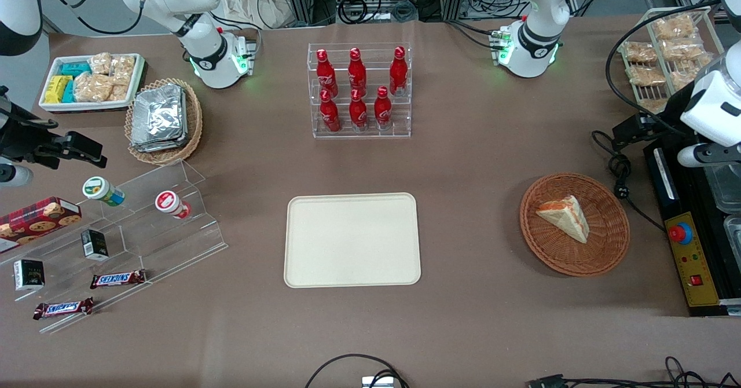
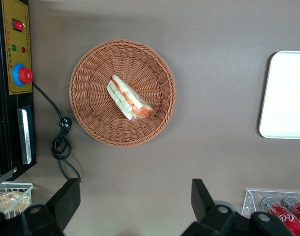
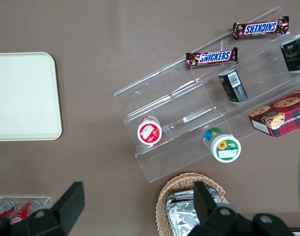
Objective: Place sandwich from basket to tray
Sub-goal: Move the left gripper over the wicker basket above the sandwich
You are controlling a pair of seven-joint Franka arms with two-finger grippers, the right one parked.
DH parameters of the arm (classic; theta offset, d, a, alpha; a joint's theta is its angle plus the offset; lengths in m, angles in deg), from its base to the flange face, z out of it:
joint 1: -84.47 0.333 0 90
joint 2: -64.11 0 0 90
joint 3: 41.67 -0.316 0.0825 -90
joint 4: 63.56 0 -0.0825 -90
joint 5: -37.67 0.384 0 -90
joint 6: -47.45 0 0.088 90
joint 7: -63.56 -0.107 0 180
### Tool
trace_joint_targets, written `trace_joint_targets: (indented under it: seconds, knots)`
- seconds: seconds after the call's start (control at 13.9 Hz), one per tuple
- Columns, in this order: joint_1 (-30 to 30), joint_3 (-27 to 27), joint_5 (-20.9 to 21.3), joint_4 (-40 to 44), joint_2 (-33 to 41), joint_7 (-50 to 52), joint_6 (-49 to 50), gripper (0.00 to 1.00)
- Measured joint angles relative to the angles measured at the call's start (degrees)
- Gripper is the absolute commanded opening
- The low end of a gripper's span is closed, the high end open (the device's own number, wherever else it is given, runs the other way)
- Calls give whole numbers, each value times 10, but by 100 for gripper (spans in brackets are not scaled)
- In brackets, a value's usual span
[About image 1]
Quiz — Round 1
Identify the clear acrylic stepped shelf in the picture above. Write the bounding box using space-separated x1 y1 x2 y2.
0 159 228 335

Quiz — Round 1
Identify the yellow snack pack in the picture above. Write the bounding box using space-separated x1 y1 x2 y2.
45 75 73 104

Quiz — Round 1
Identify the green-lid white cup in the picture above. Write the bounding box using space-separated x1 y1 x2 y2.
82 177 126 207

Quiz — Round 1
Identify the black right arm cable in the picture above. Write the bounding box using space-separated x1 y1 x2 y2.
42 0 146 36

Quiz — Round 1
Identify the triangle sandwich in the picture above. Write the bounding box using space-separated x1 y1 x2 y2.
535 195 589 244

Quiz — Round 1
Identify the clear acrylic bottle rack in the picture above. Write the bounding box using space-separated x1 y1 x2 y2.
307 42 412 140

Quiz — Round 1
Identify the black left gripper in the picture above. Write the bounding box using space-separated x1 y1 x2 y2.
612 84 705 149

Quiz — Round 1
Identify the black looped cable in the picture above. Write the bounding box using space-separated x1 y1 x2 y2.
305 353 409 388

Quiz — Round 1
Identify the black cable grey connector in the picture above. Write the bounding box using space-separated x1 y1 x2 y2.
528 356 741 388

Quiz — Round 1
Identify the clear rectangular container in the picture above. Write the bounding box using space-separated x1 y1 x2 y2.
723 214 741 257
703 162 741 213

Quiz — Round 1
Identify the red tartan cookie box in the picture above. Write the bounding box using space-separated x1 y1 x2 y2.
0 197 82 254

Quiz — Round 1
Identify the red cola bottle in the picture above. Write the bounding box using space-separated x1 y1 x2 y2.
374 86 393 130
349 89 369 131
316 49 339 96
389 46 408 96
348 47 368 94
320 90 342 133

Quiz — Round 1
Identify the black power cable with plug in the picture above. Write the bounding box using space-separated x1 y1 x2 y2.
590 130 666 232

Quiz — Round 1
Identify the beige cloth bag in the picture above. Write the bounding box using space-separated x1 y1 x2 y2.
217 0 297 30

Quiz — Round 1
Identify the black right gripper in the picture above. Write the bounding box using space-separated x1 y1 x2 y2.
0 87 108 169

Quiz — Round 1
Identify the black cable coil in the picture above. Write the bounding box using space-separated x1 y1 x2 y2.
338 0 372 25

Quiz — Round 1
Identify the small black white-edged box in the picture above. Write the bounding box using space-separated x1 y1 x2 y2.
13 259 45 291

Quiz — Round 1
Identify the cream plastic tray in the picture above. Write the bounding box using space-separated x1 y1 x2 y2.
284 193 421 288

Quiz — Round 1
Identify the silver foil pack stack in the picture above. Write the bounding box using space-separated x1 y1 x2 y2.
130 84 189 153

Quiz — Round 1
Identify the grey cable coil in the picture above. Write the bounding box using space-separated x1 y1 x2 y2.
392 0 419 22

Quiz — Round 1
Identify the black appliance yellow control panel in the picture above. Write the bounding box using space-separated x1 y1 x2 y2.
644 139 741 317

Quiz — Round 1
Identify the brown Snickers bar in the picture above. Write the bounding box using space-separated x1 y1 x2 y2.
90 269 147 290
33 297 94 320

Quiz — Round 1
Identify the white wire rack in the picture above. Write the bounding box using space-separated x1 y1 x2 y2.
617 6 725 128

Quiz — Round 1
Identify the oval tan wicker basket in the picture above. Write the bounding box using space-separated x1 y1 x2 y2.
124 78 203 166

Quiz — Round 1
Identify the black arm-mounted cable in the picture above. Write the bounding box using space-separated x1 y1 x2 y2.
604 0 741 140

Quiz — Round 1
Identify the red-lid white cup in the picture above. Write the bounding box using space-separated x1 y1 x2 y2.
155 191 192 220

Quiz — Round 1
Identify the round brown wicker basket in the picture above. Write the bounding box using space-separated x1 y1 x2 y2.
519 173 630 277

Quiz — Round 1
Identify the white rectangular snack tray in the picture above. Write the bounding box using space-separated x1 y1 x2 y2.
39 53 146 114

